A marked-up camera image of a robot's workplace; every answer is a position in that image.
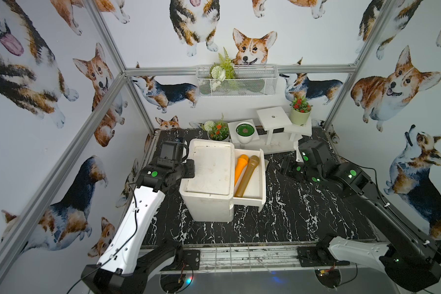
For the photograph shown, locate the gold toy microphone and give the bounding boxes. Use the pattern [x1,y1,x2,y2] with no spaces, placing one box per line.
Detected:
[234,156,260,198]

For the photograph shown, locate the orange toy microphone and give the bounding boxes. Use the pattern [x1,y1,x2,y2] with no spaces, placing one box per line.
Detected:
[234,154,249,185]

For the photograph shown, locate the white plastic drawer cabinet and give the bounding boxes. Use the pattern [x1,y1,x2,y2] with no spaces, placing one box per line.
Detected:
[179,138,235,222]

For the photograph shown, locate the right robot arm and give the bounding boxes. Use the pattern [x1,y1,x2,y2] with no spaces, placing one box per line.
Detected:
[279,138,441,292]

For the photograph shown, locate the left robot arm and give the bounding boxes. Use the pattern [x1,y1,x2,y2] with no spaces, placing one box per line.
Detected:
[81,137,195,294]

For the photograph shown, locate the white tiered display stand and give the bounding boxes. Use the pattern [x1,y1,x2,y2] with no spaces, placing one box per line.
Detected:
[228,107,312,154]

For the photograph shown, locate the white pot orange flowers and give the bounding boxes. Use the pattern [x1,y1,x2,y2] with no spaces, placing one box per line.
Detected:
[203,115,230,142]

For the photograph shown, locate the green pot red flowers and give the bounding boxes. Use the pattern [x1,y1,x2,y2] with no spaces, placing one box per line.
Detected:
[289,96,313,126]

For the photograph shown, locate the white pot green moss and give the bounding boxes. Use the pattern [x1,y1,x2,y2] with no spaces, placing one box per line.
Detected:
[235,122,255,144]

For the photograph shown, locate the green fern white flower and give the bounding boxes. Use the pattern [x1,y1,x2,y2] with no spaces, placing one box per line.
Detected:
[209,48,236,91]

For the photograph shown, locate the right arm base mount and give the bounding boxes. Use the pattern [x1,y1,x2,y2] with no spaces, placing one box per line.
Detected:
[296,246,350,267]

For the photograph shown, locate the white wire wall basket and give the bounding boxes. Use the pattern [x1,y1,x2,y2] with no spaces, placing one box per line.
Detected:
[196,65,279,97]

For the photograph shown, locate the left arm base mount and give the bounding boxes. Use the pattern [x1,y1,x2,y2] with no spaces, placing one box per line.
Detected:
[162,250,201,271]

